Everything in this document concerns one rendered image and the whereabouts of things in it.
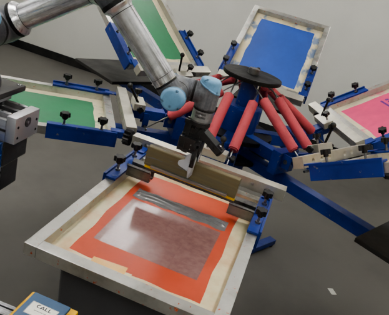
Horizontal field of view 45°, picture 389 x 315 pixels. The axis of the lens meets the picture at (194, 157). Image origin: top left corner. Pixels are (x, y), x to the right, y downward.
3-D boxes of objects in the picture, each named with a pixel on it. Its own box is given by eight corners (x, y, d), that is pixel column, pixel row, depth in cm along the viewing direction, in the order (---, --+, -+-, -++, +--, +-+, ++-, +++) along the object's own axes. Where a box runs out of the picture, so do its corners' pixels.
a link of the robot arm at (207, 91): (200, 72, 159) (224, 79, 159) (192, 102, 163) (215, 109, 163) (198, 77, 152) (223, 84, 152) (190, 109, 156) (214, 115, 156)
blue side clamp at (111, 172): (112, 193, 172) (115, 177, 169) (100, 188, 172) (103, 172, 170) (143, 165, 199) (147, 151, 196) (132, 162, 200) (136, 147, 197)
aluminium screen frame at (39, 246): (221, 339, 118) (225, 327, 117) (22, 253, 128) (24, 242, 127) (266, 208, 189) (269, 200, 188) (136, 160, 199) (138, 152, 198)
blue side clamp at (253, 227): (255, 249, 162) (261, 232, 159) (241, 244, 163) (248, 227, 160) (268, 212, 189) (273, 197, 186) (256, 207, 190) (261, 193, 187)
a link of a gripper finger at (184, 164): (175, 173, 169) (182, 149, 166) (190, 179, 168) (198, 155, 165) (173, 175, 166) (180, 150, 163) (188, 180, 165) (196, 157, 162)
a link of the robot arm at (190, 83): (162, 75, 149) (195, 85, 149) (168, 68, 159) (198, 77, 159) (157, 98, 152) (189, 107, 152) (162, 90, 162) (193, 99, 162)
